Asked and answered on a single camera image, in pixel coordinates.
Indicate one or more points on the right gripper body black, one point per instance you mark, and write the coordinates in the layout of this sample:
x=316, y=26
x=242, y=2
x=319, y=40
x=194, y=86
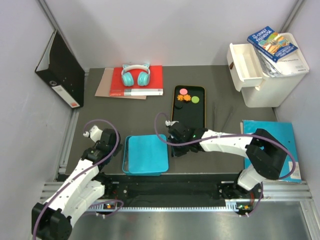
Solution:
x=178, y=151

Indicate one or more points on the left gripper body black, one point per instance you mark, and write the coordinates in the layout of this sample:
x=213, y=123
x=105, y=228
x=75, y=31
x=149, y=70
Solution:
x=117, y=150

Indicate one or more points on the teal tin lid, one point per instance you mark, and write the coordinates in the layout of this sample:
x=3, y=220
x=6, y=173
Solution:
x=147, y=155

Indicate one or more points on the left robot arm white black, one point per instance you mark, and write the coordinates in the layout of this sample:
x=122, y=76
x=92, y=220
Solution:
x=55, y=218

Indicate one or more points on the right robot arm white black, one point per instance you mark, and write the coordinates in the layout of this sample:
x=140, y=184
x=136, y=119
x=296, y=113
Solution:
x=265, y=153

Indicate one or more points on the black cookie tray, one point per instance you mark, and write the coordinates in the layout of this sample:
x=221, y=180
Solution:
x=191, y=115

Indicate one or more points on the black round cookie left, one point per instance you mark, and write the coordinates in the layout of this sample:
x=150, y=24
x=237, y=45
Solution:
x=178, y=104

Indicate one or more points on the orange flower cookie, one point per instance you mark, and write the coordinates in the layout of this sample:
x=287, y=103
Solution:
x=180, y=97
x=187, y=98

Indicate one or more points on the green round cookie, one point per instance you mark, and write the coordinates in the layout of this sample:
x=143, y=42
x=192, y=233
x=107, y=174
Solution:
x=195, y=99

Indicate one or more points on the teal cookie tin box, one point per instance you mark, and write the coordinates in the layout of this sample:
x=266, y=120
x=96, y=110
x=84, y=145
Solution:
x=125, y=162

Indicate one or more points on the pink round cookie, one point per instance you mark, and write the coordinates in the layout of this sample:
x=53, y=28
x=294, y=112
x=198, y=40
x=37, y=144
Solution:
x=183, y=91

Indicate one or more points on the red book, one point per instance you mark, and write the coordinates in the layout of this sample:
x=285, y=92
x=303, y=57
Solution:
x=154, y=88

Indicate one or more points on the brown cardboard folder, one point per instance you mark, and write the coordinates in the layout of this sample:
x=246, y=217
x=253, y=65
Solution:
x=103, y=89

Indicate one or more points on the teal cat ear headphones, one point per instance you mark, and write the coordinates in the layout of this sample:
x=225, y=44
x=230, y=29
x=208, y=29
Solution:
x=135, y=74

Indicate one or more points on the white drawer unit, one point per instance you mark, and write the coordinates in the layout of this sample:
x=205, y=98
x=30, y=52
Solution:
x=258, y=89

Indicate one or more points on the blue folder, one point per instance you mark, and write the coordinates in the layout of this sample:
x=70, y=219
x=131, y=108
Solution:
x=284, y=133

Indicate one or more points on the blue paperback book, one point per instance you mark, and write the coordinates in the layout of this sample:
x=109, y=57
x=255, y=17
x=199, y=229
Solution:
x=272, y=44

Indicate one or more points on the white booklet stack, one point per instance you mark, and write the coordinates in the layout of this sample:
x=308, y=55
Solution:
x=290, y=65

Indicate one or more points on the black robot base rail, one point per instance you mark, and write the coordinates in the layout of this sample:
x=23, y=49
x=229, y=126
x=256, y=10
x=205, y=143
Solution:
x=175, y=190

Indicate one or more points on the grey cable duct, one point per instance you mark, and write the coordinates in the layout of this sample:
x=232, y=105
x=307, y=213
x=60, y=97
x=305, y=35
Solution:
x=228, y=206

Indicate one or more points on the black ring binder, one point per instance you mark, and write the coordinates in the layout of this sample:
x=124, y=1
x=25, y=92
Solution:
x=60, y=70

